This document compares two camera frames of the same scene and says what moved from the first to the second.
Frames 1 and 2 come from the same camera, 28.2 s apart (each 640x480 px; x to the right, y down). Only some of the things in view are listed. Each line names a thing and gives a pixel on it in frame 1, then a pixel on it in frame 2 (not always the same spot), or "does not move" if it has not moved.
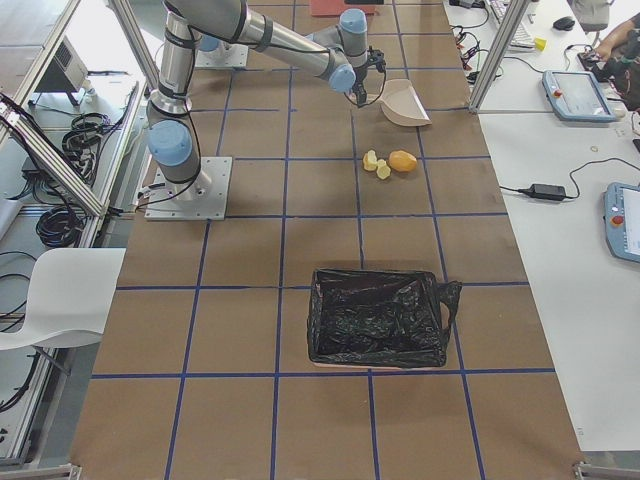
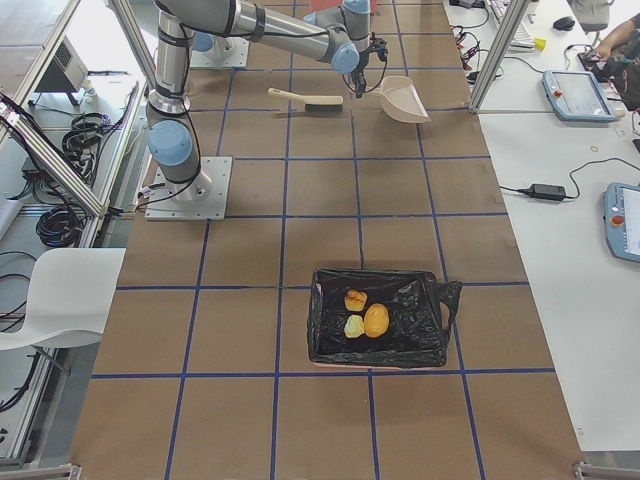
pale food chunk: [383, 172] -> [354, 326]
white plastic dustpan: [400, 104] does not move
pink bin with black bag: [380, 319] does not move
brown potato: [402, 161] -> [376, 320]
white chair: [70, 296] does not move
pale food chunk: [370, 160] -> [355, 300]
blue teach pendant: [576, 95] does not move
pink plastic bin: [333, 8] does not move
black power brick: [545, 191] does not move
